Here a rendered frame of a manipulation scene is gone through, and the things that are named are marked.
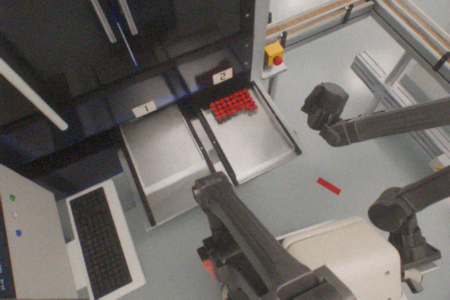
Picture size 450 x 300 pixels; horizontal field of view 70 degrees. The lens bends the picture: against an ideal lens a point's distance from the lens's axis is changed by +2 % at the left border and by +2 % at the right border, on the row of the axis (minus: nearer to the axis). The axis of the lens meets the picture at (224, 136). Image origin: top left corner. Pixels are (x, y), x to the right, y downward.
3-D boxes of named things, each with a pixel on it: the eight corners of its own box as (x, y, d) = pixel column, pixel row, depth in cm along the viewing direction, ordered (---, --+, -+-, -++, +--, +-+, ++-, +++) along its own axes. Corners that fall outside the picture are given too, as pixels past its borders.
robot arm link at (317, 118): (303, 128, 88) (323, 135, 87) (313, 108, 83) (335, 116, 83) (305, 115, 93) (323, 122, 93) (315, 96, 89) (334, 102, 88)
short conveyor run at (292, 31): (252, 70, 152) (253, 47, 138) (237, 48, 159) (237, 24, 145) (369, 19, 164) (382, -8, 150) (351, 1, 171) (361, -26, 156)
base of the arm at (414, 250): (398, 272, 77) (443, 258, 78) (393, 242, 76) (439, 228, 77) (376, 254, 85) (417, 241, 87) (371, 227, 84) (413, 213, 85)
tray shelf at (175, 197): (109, 130, 138) (107, 128, 136) (250, 70, 150) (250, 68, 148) (146, 232, 118) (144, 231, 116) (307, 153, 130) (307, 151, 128)
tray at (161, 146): (118, 124, 137) (115, 120, 134) (174, 100, 142) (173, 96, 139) (144, 191, 123) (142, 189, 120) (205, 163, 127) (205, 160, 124)
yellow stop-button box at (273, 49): (260, 55, 141) (260, 44, 135) (274, 49, 142) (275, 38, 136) (268, 67, 138) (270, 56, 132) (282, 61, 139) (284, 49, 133)
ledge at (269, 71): (248, 60, 153) (248, 57, 151) (272, 50, 155) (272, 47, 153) (262, 81, 147) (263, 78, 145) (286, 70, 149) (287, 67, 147)
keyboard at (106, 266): (69, 201, 130) (67, 199, 128) (103, 186, 133) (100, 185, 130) (95, 301, 113) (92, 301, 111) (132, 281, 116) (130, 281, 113)
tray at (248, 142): (201, 112, 138) (200, 108, 135) (254, 90, 143) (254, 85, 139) (236, 179, 124) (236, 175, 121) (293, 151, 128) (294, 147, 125)
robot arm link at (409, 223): (411, 241, 77) (418, 230, 80) (404, 202, 75) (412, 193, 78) (372, 233, 84) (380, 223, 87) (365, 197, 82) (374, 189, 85)
